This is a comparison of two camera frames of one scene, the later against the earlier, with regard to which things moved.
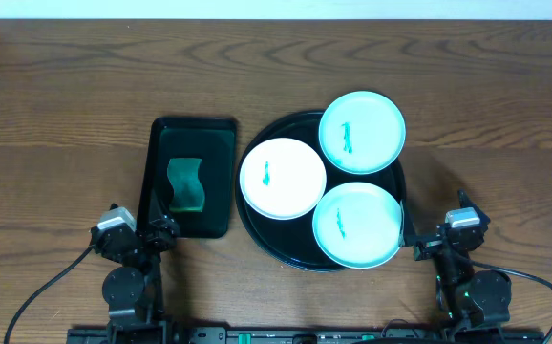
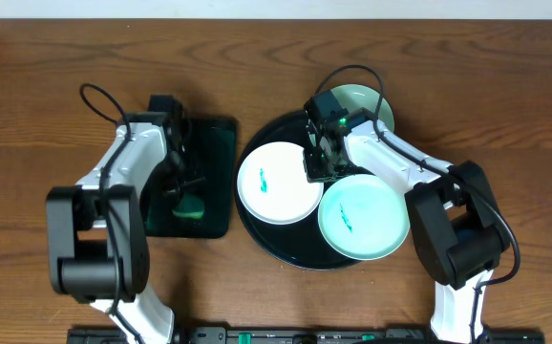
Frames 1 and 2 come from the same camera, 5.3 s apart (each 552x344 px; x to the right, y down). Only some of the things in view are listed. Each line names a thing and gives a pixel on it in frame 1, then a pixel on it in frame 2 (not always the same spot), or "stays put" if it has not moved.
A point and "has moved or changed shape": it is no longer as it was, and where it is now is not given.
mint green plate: x=357 y=225 stays put
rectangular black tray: x=190 y=166 stays put
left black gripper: x=159 y=229 → x=180 y=181
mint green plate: x=362 y=132 has moved or changed shape
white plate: x=283 y=178 stays put
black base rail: x=179 y=334 stays put
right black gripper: x=429 y=247 → x=313 y=172
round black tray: x=392 y=177 → x=300 y=246
